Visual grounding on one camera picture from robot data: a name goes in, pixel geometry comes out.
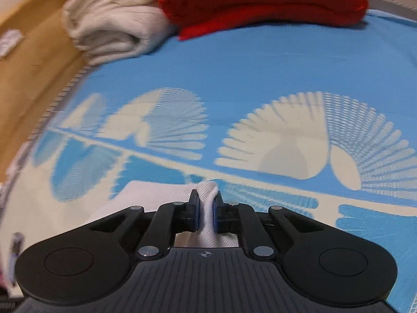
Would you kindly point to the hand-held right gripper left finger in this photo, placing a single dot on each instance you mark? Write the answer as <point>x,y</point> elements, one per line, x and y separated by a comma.
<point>196,213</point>

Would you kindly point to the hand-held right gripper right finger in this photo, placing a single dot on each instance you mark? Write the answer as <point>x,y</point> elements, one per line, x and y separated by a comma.
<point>215,216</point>

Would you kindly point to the white black striped hoodie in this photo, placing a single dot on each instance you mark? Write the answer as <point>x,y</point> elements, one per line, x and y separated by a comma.
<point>205,199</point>

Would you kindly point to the blue fan-patterned bed mat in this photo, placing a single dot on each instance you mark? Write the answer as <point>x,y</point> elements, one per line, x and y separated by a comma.
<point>247,71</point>

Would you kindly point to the grey-white folded quilt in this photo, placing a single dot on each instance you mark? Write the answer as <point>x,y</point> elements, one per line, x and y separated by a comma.
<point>110,22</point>

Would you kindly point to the wooden headboard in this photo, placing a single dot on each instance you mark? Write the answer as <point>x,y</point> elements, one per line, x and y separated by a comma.
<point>35,71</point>

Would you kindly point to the red folded blanket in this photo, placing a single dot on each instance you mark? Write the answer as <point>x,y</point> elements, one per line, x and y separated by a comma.
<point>260,3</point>

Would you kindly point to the tissue pack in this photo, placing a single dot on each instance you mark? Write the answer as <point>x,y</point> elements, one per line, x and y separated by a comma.
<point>9,42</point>

